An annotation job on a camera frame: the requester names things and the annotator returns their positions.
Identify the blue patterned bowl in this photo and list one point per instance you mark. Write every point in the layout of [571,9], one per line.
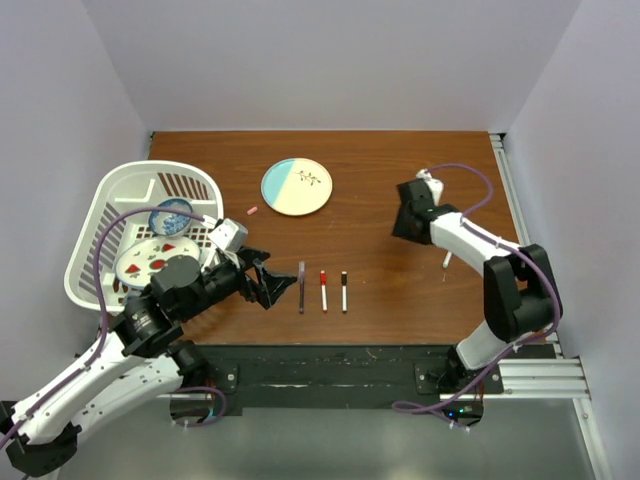
[170,224]

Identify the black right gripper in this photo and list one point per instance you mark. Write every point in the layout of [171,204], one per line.
[401,231]

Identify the watermelon patterned plate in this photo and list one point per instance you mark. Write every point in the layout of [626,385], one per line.
[136,265]

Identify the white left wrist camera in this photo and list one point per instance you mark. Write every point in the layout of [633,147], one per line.
[227,238]

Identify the aluminium frame rail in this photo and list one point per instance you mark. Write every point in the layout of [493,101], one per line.
[528,378]

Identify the red marker pen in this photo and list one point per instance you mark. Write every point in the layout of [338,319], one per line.
[323,289]

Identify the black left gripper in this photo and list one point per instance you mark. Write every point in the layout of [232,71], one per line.
[271,285]

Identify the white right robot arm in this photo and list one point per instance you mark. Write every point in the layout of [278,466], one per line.
[520,297]

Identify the cream and teal plate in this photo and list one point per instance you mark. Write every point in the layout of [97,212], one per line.
[296,186]

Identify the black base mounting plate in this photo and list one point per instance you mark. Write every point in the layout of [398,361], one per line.
[240,377]

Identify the grey silver pen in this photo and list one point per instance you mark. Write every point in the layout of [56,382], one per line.
[344,292]

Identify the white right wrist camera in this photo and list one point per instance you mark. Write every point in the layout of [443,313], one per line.
[435,185]

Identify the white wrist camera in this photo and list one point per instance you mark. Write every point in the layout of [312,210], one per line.
[227,238]
[435,185]

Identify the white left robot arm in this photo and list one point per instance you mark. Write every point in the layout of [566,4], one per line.
[138,355]

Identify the white black-tip marker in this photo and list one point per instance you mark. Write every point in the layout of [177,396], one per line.
[447,260]

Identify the purple pen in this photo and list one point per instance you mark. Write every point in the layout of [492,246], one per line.
[301,283]

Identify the white plastic dish basket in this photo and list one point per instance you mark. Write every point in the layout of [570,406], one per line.
[127,187]

